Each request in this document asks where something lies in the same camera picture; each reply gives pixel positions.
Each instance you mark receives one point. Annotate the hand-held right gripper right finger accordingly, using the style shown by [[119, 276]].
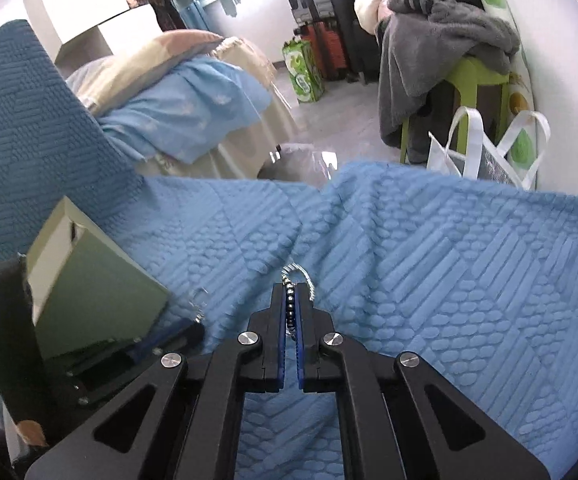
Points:
[[300, 365]]

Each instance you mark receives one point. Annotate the beige pillow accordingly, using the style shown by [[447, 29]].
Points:
[[159, 55]]

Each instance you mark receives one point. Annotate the green cardboard box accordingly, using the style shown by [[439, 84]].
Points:
[[104, 300]]

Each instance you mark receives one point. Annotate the black suitcase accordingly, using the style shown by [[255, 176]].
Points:
[[356, 40]]

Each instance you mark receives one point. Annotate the person's left hand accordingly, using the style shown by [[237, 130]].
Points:
[[31, 432]]

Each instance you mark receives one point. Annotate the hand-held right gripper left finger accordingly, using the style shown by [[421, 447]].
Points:
[[283, 345]]

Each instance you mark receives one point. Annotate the white cardboard boxes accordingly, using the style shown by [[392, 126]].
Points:
[[79, 5]]

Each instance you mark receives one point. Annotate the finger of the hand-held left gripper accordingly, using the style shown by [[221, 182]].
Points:
[[174, 340]]

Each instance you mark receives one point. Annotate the light blue bed sheet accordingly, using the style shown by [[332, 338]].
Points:
[[194, 105]]

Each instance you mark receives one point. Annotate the white tote bag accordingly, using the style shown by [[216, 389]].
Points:
[[444, 160]]

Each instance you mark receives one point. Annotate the beige bed skirt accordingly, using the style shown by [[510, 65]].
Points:
[[249, 145]]

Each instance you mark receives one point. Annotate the clear plastic bag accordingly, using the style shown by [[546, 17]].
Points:
[[299, 160]]

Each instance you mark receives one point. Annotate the blue quilted blanket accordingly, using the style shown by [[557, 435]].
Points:
[[444, 260]]

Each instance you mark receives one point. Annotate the cream fluffy blanket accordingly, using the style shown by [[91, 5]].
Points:
[[374, 0]]

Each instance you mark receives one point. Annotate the green carton box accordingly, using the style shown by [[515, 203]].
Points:
[[304, 70]]

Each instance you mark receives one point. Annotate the grey fleece blanket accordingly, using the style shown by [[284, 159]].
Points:
[[429, 50]]

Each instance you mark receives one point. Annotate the green plastic stool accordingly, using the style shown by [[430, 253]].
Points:
[[479, 75]]

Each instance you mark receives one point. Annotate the red suitcase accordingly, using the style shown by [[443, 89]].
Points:
[[326, 50]]

